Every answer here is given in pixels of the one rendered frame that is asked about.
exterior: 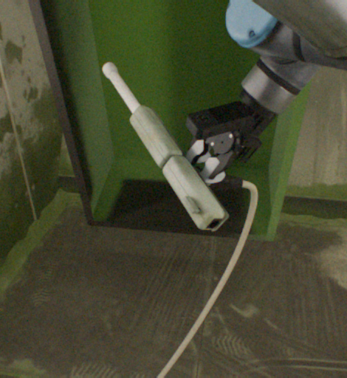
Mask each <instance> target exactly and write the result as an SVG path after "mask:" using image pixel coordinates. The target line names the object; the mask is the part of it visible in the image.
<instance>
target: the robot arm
mask: <svg viewBox="0 0 347 378"><path fill-rule="evenodd" d="M226 26H227V31H228V33H229V34H230V35H231V37H232V38H233V39H234V40H235V41H237V42H238V44H239V45H241V47H244V48H248V49H251V50H252V51H253V52H257V53H258V54H260V55H261V57H260V58H259V59H258V62H257V63H256V65H255V66H254V67H253V68H252V69H251V70H250V72H249V73H248V74H247V76H246V77H245V79H244V80H243V81H242V86H243V89H242V90H241V93H240V94H239V96H240V98H241V99H242V100H243V101H244V103H242V102H241V101H240V100H238V101H235V102H232V103H227V104H223V105H220V106H215V107H211V109H206V110H203V111H197V112H194V113H191V114H189V115H188V118H187V121H188V122H187V123H186V127H188V129H189V130H190V132H191V133H192V134H193V139H192V142H191V144H190V146H189V149H188V153H187V154H186V158H188V161H189V162H190V163H191V164H192V165H195V164H196V163H202V162H206V163H205V167H204V169H203V170H202V171H201V172H199V173H200V175H201V176H202V178H203V179H204V181H206V182H209V183H214V182H220V181H221V180H223V178H225V173H224V172H225V171H226V170H227V169H228V168H229V167H230V166H231V165H232V163H233V159H238V158H239V157H240V156H241V155H243V156H242V157H241V159H240V160H239V162H244V163H246V162H247V161H248V160H249V159H250V158H251V156H252V155H253V154H254V153H255V152H256V151H257V150H258V149H259V148H260V147H261V144H262V143H263V142H262V141H260V140H259V138H258V137H259V136H260V135H261V132H262V131H264V130H265V129H266V127H267V126H268V125H269V124H270V123H271V122H272V121H273V120H274V118H275V116H276V115H277V114H282V113H283V112H284V111H285V110H286V108H287V107H288V106H289V105H290V103H291V102H292V101H293V100H294V98H296V97H297V96H298V94H299V93H300V92H301V90H302V89H303V88H304V86H305V85H306V84H307V83H308V82H309V81H310V80H311V78H313V77H314V76H315V75H316V74H317V72H318V71H319V70H320V68H321V66H328V67H331V68H334V69H341V70H345V71H347V0H230V2H229V4H228V5H227V13H226ZM211 148H213V149H214V150H215V151H214V154H215V155H218V156H217V157H210V154H209V150H210V149H211ZM247 148H249V149H248V150H247ZM252 148H255V150H254V151H253V152H252V153H251V154H250V155H249V156H248V157H245V156H246V155H247V153H248V152H249V151H251V150H252ZM246 150H247V151H246Z"/></svg>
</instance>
